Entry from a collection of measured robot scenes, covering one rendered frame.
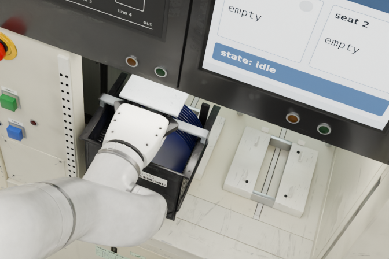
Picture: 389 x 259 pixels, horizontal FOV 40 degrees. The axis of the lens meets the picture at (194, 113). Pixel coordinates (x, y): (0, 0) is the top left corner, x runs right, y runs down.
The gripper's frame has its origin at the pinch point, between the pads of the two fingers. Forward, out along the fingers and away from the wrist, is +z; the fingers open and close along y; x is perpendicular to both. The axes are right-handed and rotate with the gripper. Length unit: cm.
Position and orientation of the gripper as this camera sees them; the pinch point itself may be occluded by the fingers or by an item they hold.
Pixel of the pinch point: (156, 97)
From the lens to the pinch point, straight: 106.7
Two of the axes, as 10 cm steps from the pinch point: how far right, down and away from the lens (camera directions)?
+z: 3.3, -7.0, 6.3
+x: 1.3, -6.3, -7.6
